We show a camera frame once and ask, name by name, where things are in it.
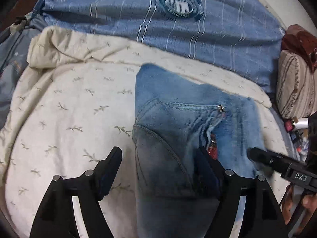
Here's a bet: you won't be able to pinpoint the blue denim jeans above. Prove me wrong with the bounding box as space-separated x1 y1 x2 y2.
133 64 264 237

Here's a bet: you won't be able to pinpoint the right hand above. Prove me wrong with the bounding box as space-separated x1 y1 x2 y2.
282 184 316 235

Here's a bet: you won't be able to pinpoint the cream leaf-print quilt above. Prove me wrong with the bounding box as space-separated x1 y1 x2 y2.
1 26 287 237

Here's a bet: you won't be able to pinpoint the beige striped pillow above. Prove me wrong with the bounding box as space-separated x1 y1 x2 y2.
276 50 316 119

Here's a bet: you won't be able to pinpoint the brown headboard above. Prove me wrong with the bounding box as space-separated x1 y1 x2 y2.
281 24 317 73

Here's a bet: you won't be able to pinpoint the grey-blue star bedsheet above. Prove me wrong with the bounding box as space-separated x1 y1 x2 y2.
0 16 47 127

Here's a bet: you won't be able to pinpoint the blue plaid crest pillow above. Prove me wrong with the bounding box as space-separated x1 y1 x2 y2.
32 0 284 93

